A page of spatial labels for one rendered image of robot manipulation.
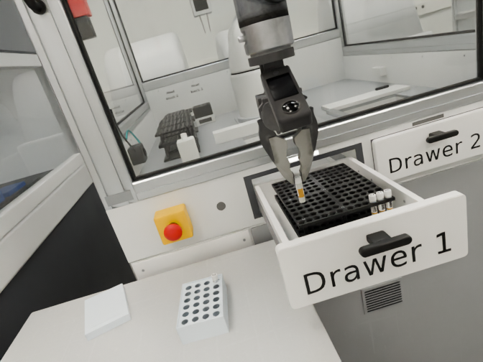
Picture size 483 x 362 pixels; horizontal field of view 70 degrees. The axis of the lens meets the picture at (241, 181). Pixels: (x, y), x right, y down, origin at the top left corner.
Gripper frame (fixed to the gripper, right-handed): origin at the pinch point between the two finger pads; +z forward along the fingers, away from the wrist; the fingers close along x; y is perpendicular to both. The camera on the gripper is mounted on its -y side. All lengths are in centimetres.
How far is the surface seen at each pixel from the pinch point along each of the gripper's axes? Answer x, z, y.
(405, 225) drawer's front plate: -12.8, 7.8, -9.3
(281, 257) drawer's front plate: 5.9, 7.2, -11.1
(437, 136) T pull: -35.2, 7.0, 21.4
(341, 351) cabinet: -5, 67, 24
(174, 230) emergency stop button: 26.7, 10.6, 13.6
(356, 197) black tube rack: -10.3, 8.4, 4.1
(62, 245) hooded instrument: 81, 26, 59
